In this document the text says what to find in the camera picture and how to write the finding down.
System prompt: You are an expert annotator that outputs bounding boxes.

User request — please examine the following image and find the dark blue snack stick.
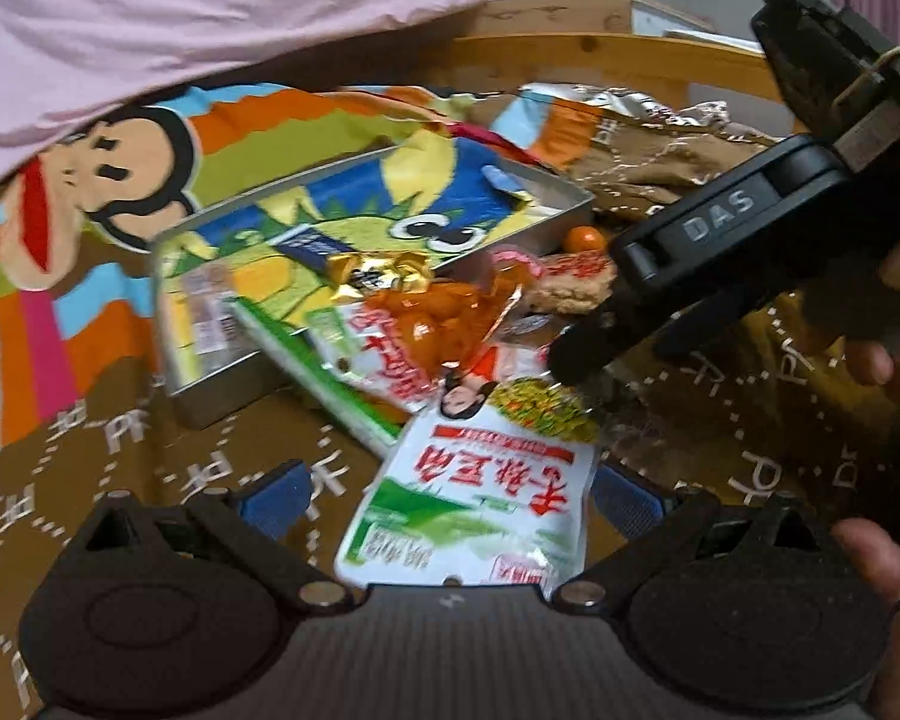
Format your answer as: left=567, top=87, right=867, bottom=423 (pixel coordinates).
left=270, top=229, right=362, bottom=272

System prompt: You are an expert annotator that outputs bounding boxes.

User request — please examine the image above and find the gold wrapped candy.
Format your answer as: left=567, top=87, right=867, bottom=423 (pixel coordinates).
left=322, top=249, right=436, bottom=308

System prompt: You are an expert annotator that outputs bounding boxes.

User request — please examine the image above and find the white green snack packet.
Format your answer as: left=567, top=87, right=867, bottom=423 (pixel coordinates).
left=334, top=375, right=601, bottom=590

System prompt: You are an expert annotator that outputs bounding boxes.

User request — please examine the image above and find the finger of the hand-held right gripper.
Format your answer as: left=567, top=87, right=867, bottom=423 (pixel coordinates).
left=549, top=291, right=692, bottom=386

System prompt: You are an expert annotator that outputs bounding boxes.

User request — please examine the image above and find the metal tin tray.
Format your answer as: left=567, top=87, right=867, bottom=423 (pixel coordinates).
left=150, top=144, right=597, bottom=430

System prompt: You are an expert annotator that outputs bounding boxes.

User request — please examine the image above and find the red white snack packet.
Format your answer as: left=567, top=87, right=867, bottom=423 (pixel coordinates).
left=307, top=292, right=458, bottom=415

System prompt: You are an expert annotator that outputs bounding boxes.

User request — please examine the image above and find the white orange snack packet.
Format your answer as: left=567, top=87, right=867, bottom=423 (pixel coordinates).
left=457, top=315, right=571, bottom=392

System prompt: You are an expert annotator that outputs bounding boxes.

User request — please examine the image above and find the wooden board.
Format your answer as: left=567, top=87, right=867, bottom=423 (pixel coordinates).
left=476, top=0, right=635, bottom=38

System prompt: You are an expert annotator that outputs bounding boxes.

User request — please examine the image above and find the pink brown snack packet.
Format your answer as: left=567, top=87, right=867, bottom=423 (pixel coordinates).
left=180, top=262, right=253, bottom=362

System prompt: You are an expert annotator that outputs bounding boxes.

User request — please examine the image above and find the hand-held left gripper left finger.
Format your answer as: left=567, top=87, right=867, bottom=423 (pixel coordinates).
left=67, top=461, right=361, bottom=610

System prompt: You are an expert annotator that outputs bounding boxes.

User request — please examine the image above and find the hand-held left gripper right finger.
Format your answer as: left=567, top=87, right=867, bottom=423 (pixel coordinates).
left=551, top=461, right=848, bottom=614

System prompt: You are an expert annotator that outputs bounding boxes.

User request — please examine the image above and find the person's right hand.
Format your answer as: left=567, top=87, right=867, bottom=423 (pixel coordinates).
left=831, top=199, right=900, bottom=691

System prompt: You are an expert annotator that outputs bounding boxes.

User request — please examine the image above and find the small orange ball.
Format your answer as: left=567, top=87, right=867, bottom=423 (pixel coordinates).
left=562, top=225, right=608, bottom=256

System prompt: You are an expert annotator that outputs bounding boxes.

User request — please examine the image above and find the pink cloth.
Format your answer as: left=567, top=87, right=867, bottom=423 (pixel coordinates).
left=0, top=0, right=640, bottom=200

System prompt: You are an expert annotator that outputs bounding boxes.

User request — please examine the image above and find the red label cracker packet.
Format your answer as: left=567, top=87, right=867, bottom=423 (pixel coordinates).
left=525, top=251, right=620, bottom=317

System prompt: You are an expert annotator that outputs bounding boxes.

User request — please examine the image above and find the flat green packet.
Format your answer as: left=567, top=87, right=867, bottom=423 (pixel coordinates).
left=229, top=292, right=406, bottom=460

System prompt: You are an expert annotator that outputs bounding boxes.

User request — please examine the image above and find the printed cartoon blanket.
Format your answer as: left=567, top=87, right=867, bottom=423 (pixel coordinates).
left=0, top=82, right=900, bottom=720

